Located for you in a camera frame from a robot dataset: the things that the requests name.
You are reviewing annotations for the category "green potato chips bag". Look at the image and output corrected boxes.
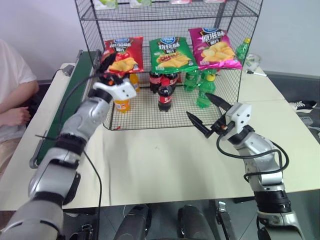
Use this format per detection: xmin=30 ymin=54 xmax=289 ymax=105
xmin=148 ymin=36 xmax=199 ymax=74

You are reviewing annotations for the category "orange soda bottle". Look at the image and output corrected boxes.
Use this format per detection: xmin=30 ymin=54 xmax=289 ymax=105
xmin=113 ymin=98 xmax=132 ymax=114
xmin=129 ymin=72 xmax=141 ymax=93

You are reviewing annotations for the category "magenta potato chips bag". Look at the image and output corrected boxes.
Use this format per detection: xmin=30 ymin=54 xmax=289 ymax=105
xmin=187 ymin=26 xmax=244 ymax=71

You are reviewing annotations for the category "clear plastic container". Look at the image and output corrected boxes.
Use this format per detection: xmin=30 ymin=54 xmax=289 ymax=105
xmin=243 ymin=53 xmax=263 ymax=71

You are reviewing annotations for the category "green soda bottle yellow cap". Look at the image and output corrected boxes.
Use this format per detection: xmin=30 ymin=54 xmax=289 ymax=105
xmin=235 ymin=37 xmax=252 ymax=64

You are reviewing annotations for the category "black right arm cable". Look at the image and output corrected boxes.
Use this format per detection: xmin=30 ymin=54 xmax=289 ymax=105
xmin=216 ymin=136 xmax=290 ymax=184

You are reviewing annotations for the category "metal table clamp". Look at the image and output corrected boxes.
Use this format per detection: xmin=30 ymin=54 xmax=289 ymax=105
xmin=215 ymin=199 xmax=237 ymax=240

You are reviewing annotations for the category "dark rounded shape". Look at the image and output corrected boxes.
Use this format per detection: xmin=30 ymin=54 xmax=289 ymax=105
xmin=177 ymin=204 xmax=214 ymax=240
xmin=115 ymin=203 xmax=153 ymax=240

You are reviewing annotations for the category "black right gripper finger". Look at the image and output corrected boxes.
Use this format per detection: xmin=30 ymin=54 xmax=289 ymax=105
xmin=186 ymin=111 xmax=212 ymax=139
xmin=205 ymin=92 xmax=233 ymax=116

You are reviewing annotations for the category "black and white sneaker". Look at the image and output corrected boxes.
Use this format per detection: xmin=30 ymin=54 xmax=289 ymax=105
xmin=288 ymin=100 xmax=319 ymax=111

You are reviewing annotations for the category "green conveyor belt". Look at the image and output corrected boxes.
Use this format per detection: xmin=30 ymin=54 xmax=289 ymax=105
xmin=29 ymin=49 xmax=106 ymax=169

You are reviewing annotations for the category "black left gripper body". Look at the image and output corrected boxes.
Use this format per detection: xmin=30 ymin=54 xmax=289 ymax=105
xmin=95 ymin=70 xmax=126 ymax=88

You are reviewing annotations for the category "cola bottle red label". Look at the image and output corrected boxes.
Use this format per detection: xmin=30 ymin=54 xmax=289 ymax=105
xmin=170 ymin=72 xmax=182 ymax=87
xmin=149 ymin=71 xmax=161 ymax=95
xmin=157 ymin=74 xmax=176 ymax=113

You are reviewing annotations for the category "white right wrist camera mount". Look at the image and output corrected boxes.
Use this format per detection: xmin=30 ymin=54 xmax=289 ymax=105
xmin=223 ymin=102 xmax=252 ymax=137

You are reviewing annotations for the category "black wire grid rack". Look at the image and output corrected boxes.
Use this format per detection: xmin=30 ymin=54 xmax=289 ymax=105
xmin=73 ymin=0 xmax=265 ymax=132

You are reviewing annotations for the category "grey conveyor motor box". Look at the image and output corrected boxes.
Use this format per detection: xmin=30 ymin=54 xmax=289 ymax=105
xmin=62 ymin=65 xmax=76 ymax=77

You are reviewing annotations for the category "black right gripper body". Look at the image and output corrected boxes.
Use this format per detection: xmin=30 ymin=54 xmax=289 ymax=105
xmin=204 ymin=115 xmax=235 ymax=139

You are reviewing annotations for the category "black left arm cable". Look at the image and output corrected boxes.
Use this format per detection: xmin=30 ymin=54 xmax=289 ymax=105
xmin=34 ymin=71 xmax=103 ymax=210

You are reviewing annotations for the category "white marker pen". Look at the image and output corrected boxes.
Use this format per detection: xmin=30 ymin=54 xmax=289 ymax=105
xmin=245 ymin=69 xmax=267 ymax=77

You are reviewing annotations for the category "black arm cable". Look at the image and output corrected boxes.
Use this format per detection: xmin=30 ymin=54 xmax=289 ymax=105
xmin=216 ymin=136 xmax=290 ymax=184
xmin=34 ymin=71 xmax=103 ymax=210

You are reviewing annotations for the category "green snack bag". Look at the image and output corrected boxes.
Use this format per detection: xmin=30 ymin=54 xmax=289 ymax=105
xmin=94 ymin=0 xmax=120 ymax=10
xmin=129 ymin=0 xmax=153 ymax=8

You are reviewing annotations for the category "person in white shirt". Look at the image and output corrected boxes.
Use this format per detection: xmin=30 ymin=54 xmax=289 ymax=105
xmin=0 ymin=38 xmax=40 ymax=176

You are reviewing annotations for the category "red potato chips bag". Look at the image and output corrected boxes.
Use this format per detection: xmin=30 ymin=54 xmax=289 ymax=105
xmin=103 ymin=36 xmax=145 ymax=75

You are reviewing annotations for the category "person's bare hand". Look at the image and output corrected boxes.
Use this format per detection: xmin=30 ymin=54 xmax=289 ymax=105
xmin=0 ymin=106 xmax=31 ymax=127

